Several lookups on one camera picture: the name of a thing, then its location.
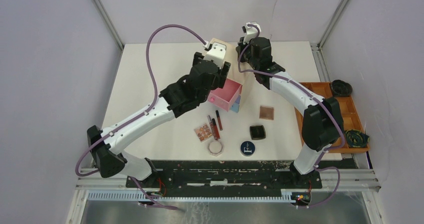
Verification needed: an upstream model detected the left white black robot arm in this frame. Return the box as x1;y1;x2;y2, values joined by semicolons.
87;52;231;187

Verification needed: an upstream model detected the brown square blush compact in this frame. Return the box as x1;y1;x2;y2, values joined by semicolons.
259;106;275;120

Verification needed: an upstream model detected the green yellow coiled band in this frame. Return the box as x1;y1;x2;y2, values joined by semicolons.
344;129;370;148

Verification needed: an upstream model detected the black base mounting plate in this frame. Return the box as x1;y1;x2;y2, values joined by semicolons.
125;158;359;198

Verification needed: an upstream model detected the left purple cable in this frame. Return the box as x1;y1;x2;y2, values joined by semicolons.
74;24;210;211

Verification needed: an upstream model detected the dark red lip gloss tube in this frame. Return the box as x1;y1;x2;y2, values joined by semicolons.
215;110;223;131

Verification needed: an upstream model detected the pastel wooden drawer chest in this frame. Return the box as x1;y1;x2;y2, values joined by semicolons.
211;38;255;112

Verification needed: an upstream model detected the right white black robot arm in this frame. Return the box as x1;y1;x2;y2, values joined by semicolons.
236;37;346;188

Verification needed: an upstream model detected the purple cable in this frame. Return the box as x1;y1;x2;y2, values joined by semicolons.
74;24;210;211
237;23;346;209

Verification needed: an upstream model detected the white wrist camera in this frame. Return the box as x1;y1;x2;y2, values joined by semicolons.
203;41;227;66
242;22;262;44

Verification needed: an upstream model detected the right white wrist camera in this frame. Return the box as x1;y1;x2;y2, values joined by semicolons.
242;22;262;44

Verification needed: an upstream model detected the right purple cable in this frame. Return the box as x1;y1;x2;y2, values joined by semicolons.
237;23;346;209

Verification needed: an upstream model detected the round dark blue jar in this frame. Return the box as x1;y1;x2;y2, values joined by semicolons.
240;141;256;157

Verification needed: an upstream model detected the nude eyeshadow palette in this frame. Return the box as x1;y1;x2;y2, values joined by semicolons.
194;123;213;142

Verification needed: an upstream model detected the black coiled band top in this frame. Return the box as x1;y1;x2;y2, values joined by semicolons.
330;80;353;97

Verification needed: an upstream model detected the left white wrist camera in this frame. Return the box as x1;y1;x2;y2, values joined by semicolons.
203;41;227;66

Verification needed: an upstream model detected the black square compact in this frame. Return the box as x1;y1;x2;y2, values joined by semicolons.
249;125;266;140

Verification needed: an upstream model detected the white slotted cable duct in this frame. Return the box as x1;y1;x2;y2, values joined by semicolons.
86;188;312;204

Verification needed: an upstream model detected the orange wooden compartment tray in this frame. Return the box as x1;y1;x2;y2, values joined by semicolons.
301;82;369;154

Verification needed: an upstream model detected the pink drawer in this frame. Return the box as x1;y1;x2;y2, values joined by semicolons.
207;79;242;113

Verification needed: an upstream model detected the silver red mascara tube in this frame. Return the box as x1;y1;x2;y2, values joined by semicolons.
207;115;216;137

